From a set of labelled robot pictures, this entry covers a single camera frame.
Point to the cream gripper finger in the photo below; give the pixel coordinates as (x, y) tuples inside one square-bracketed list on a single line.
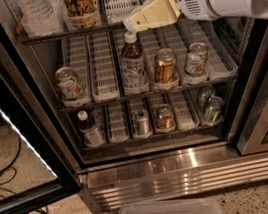
[(152, 14)]

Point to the gold can middle shelf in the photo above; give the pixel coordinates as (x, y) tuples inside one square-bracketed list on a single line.
[(165, 74)]

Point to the white green can right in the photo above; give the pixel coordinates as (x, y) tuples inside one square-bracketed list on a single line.
[(195, 69)]

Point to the white green can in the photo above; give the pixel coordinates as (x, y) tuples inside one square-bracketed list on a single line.
[(72, 91), (195, 69)]

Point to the green can bottom rear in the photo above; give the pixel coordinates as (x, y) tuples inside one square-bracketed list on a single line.
[(204, 94)]

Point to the stainless steel display fridge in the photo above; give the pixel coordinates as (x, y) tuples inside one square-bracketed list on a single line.
[(193, 157)]

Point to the copper can bottom shelf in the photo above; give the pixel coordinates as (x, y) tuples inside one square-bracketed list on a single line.
[(165, 117)]

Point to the white green can left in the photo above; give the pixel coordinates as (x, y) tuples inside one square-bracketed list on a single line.
[(72, 91)]

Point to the silver can bottom shelf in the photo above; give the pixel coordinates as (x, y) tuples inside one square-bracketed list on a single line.
[(143, 127)]

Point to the open glass fridge door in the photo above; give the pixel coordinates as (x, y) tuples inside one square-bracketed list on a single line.
[(27, 113)]

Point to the brown tea bottle middle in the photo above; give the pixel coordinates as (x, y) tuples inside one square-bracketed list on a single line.
[(133, 67)]

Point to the brown tea bottle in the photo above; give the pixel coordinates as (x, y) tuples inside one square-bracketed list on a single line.
[(133, 67), (92, 134)]

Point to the clear water bottle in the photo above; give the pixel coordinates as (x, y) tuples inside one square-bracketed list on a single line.
[(39, 18)]

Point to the brown tea bottle bottom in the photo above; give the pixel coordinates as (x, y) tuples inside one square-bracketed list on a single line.
[(92, 134)]

